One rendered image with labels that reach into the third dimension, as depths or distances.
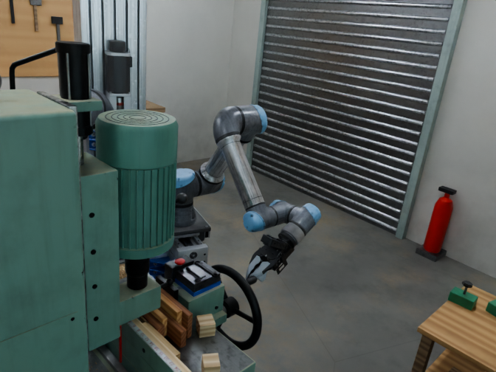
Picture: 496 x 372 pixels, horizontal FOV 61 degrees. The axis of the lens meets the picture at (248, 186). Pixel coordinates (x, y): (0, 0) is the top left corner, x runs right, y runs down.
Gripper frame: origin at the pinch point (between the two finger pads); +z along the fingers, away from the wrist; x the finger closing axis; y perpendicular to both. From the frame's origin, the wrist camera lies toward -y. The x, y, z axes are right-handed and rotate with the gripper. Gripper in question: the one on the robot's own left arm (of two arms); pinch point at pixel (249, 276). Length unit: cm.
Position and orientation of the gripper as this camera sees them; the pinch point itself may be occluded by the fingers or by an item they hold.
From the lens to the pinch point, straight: 141.8
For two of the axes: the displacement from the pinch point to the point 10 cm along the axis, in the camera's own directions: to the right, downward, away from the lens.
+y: 2.7, 7.0, 6.6
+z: -6.6, 6.3, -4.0
